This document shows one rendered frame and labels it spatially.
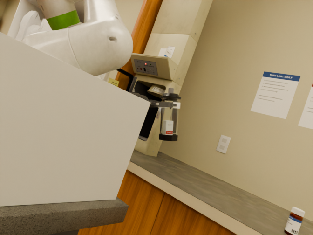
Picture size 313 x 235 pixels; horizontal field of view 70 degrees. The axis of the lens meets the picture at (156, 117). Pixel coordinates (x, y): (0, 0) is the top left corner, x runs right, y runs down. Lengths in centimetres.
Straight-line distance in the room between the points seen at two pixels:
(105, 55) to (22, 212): 36
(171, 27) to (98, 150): 122
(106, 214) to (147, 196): 50
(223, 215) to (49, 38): 71
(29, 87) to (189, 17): 126
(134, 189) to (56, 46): 69
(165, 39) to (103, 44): 101
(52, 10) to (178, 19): 85
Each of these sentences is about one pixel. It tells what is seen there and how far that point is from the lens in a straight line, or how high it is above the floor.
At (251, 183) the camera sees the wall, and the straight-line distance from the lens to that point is 153.
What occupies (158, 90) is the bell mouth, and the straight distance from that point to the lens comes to 144.
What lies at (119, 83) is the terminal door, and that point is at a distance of 149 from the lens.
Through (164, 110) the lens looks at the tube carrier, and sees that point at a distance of 114.
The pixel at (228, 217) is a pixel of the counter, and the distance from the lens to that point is 81.
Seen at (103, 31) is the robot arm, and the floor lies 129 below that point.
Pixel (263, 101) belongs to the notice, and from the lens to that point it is 159.
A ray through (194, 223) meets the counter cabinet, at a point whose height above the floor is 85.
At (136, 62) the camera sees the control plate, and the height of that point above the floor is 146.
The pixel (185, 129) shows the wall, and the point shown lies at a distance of 173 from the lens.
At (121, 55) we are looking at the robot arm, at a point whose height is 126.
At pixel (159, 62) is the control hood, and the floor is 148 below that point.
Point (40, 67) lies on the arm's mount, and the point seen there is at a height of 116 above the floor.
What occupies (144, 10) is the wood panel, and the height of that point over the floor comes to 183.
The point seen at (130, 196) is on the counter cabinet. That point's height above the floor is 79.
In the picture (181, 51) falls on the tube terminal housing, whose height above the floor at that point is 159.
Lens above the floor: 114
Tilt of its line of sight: 1 degrees up
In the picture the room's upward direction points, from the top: 20 degrees clockwise
